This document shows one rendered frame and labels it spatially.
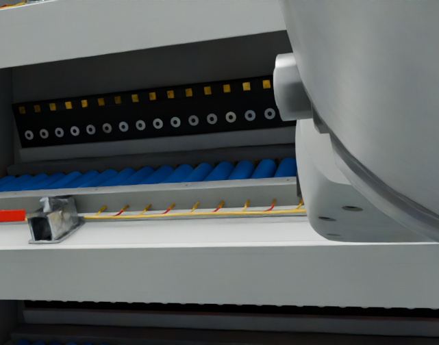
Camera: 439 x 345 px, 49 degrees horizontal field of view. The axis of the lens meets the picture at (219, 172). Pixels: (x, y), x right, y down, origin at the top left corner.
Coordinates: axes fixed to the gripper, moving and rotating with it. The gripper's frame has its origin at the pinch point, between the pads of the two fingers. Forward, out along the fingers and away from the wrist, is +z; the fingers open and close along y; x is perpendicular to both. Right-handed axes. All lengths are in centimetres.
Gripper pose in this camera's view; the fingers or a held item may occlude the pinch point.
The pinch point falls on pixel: (422, 197)
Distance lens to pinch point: 26.8
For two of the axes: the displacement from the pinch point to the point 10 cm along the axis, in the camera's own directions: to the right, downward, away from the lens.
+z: 2.8, 2.3, 9.3
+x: 0.1, -9.7, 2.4
